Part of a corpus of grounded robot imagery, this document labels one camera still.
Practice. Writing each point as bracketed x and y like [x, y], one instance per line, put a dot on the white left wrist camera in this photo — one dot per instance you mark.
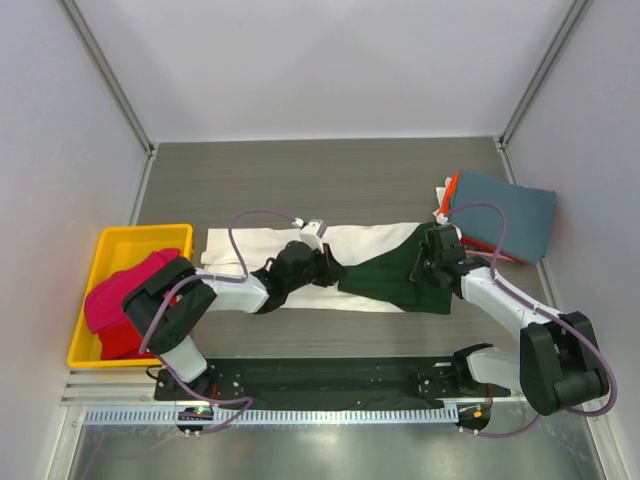
[311, 232]

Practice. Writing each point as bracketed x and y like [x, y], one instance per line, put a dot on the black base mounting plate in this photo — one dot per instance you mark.
[313, 378]

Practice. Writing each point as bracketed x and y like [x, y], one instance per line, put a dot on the blue-grey folded t-shirt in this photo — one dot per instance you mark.
[485, 207]

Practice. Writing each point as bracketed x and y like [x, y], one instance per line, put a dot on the aluminium frame post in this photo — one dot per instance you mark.
[560, 40]
[100, 62]

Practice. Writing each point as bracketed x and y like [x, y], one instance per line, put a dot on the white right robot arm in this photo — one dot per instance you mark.
[558, 365]

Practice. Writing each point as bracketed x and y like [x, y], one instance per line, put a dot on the white and green t-shirt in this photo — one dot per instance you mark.
[378, 260]

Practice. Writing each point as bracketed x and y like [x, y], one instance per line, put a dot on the red t-shirt in bin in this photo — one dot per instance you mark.
[121, 342]

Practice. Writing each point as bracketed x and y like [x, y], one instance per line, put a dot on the left aluminium frame post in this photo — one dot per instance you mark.
[100, 62]

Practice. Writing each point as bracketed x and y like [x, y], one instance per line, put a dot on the yellow plastic bin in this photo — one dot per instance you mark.
[120, 248]

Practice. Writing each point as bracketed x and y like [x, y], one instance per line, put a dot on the right aluminium frame post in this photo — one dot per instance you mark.
[560, 40]

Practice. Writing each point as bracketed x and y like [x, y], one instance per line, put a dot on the magenta t-shirt in bin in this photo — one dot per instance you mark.
[103, 305]

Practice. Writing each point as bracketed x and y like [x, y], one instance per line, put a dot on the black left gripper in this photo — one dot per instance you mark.
[331, 268]

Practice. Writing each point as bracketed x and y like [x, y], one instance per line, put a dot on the orange folded t-shirt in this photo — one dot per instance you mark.
[451, 183]

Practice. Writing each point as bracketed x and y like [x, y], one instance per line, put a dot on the slotted cable duct rail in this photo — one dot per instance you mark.
[193, 415]

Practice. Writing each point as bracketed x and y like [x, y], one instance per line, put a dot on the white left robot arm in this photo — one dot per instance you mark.
[165, 308]

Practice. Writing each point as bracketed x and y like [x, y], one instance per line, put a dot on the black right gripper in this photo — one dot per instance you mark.
[420, 265]

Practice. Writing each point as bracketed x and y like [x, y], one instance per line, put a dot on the white printed folded t-shirt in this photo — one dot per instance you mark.
[441, 213]

